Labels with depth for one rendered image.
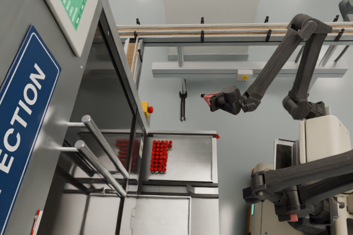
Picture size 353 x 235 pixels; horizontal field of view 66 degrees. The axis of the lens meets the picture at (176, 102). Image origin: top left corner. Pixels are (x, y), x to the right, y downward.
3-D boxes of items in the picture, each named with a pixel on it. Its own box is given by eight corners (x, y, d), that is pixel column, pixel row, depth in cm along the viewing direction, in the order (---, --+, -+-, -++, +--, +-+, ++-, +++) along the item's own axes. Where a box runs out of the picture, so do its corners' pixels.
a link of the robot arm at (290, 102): (315, 108, 123) (309, 103, 127) (300, 98, 119) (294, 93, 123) (300, 123, 126) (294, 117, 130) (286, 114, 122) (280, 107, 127)
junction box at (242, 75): (236, 81, 231) (238, 74, 223) (236, 76, 233) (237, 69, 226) (251, 81, 230) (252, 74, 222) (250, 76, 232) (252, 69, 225)
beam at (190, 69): (153, 77, 241) (151, 69, 231) (154, 71, 245) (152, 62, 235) (342, 77, 229) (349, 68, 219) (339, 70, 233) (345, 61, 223)
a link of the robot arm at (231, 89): (257, 109, 117) (250, 99, 124) (253, 87, 111) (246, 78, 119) (230, 118, 118) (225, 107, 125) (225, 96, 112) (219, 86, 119)
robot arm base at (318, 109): (325, 124, 122) (324, 102, 128) (314, 116, 119) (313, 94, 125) (308, 128, 129) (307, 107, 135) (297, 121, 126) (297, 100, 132)
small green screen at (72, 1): (75, 57, 65) (31, -24, 47) (94, 0, 76) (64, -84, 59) (81, 57, 65) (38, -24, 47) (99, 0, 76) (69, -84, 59)
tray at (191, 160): (149, 181, 146) (148, 179, 143) (154, 137, 160) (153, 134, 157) (213, 183, 144) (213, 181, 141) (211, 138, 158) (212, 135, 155)
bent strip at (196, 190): (186, 193, 142) (186, 190, 137) (187, 187, 143) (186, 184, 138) (214, 193, 141) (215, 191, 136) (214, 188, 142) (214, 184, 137)
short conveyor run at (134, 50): (135, 130, 168) (130, 117, 154) (110, 129, 169) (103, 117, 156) (146, 47, 204) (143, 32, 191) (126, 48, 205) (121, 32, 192)
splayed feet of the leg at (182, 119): (178, 122, 264) (177, 115, 253) (180, 81, 291) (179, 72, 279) (186, 122, 264) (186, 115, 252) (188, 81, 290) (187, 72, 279)
